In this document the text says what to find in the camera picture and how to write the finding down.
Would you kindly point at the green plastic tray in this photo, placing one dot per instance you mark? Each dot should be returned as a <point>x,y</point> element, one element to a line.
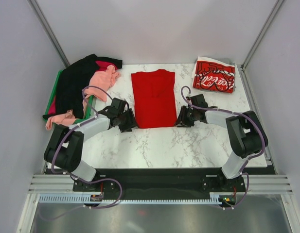
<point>66,104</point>

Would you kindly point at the folded red Coca-Cola t-shirt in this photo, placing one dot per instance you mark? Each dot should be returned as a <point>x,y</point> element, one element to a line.
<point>213,75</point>

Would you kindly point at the black t-shirt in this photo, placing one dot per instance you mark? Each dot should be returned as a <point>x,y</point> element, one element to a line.
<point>74,85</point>

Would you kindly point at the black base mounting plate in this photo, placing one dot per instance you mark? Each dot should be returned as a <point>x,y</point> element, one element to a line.
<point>156,183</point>

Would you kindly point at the aluminium frame post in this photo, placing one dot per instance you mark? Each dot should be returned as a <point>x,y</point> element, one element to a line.
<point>263,31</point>
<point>48,30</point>

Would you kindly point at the magenta t-shirt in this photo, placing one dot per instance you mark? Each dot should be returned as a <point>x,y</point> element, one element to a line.
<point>103,65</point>

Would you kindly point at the aluminium extrusion rail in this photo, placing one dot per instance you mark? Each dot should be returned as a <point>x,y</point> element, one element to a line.
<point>51,184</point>

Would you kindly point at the left aluminium frame post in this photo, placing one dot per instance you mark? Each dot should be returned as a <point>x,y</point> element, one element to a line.
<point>48,30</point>

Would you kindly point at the salmon pink t-shirt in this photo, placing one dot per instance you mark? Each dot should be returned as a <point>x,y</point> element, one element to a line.
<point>100,82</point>

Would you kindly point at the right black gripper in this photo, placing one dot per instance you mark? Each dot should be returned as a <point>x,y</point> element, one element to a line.
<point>182,121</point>

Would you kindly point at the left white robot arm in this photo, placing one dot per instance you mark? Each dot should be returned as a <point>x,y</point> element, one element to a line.
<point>65,147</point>

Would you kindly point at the plain red t-shirt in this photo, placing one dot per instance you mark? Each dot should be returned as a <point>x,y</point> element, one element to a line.
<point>154,98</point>

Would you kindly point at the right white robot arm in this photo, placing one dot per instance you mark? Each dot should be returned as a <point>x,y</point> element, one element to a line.
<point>246,137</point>

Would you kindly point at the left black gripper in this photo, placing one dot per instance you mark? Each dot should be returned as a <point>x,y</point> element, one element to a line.
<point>131,123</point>

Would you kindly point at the right aluminium frame post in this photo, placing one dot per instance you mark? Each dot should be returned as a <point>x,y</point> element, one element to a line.
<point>263,31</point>

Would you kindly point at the white slotted cable duct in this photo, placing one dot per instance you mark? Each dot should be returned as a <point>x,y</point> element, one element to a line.
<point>91,199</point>

